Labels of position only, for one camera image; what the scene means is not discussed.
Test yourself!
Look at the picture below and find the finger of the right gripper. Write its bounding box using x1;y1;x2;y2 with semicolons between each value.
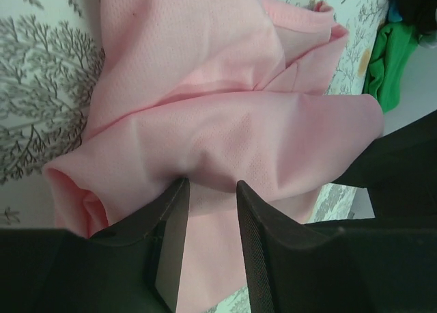
336;111;436;218

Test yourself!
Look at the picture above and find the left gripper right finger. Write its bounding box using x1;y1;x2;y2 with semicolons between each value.
236;181;436;312

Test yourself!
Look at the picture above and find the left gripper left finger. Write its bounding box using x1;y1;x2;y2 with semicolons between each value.
1;178;190;312

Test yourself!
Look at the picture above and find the pink t shirt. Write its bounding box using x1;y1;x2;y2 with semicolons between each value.
44;0;384;312

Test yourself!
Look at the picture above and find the folded green shirt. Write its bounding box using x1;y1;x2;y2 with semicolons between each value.
363;22;419;113

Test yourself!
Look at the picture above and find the folded black shirt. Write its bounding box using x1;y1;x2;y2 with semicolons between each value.
387;0;436;50

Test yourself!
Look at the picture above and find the floral table mat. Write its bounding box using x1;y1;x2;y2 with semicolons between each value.
0;0;390;313

